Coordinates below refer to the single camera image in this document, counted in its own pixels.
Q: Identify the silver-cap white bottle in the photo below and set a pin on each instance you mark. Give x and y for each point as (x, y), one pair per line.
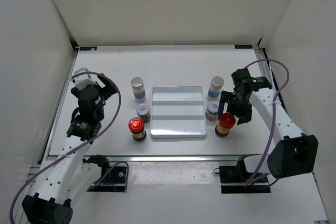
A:
(215, 88)
(137, 85)

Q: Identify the red-lid dark jar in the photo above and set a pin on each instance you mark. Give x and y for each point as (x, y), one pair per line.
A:
(137, 128)

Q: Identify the small dark spice jar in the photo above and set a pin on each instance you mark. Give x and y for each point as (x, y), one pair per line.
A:
(143, 112)

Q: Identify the right aluminium frame rail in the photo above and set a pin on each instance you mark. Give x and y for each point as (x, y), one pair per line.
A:
(264, 66)

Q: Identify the left aluminium frame rail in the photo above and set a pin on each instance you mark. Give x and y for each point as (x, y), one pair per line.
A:
(41, 71)

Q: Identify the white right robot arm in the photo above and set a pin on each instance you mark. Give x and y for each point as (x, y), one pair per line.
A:
(294, 152)

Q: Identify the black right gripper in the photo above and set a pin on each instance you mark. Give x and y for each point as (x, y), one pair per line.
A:
(244, 115)

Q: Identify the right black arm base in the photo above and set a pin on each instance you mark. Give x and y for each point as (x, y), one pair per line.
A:
(232, 182)

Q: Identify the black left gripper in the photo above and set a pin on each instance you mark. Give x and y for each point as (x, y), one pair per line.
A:
(107, 91)

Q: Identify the white divided tray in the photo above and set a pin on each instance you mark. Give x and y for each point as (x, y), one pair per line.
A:
(177, 112)

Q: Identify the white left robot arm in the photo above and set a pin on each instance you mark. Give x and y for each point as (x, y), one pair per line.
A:
(51, 203)

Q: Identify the red-lid amber jar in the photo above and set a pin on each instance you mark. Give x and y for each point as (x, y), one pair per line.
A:
(225, 124)

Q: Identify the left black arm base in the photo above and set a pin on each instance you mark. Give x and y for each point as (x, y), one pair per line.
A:
(114, 179)

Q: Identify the aluminium frame rail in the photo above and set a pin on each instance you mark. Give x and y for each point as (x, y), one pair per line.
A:
(173, 158)
(264, 66)
(41, 71)

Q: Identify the small pale spice jar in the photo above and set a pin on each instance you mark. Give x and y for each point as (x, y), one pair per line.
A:
(212, 111)

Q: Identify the front aluminium frame rail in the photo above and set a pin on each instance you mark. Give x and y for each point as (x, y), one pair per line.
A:
(173, 158)

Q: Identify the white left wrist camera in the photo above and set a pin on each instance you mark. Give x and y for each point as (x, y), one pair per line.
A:
(83, 80)

